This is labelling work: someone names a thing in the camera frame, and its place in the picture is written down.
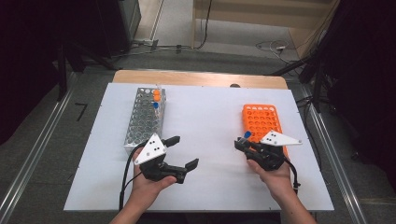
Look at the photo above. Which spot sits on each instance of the dark round table grommet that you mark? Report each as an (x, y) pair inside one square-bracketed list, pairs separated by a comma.
[(235, 85)]

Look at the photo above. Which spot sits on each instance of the person's left hand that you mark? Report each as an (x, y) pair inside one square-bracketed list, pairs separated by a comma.
[(144, 191)]

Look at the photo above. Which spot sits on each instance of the silver metal tube rack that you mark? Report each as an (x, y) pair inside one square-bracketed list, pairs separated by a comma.
[(141, 124)]

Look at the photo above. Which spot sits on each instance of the person's right hand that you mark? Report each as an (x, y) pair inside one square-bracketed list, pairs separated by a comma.
[(277, 183)]

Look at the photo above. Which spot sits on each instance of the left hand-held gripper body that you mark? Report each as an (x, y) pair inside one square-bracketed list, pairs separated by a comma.
[(151, 149)]

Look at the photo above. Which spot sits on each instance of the orange plastic tube rack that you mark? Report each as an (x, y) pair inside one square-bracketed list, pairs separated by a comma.
[(260, 121)]

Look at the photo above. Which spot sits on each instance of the blue-capped clear tube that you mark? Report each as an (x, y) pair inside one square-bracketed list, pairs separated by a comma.
[(247, 134), (155, 105)]

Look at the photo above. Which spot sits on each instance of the black metal stand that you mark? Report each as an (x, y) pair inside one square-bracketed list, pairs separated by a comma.
[(317, 84), (62, 74)]

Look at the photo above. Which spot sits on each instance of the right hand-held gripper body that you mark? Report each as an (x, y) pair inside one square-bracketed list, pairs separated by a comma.
[(277, 139)]

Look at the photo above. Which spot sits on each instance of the white table board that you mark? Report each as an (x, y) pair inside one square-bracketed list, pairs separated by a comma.
[(205, 124)]

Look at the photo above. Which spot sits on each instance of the aluminium floor rail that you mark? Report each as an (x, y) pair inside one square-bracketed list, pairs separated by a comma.
[(37, 146), (330, 149)]

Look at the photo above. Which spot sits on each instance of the dark grey cabinet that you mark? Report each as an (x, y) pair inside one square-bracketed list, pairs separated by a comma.
[(127, 25)]

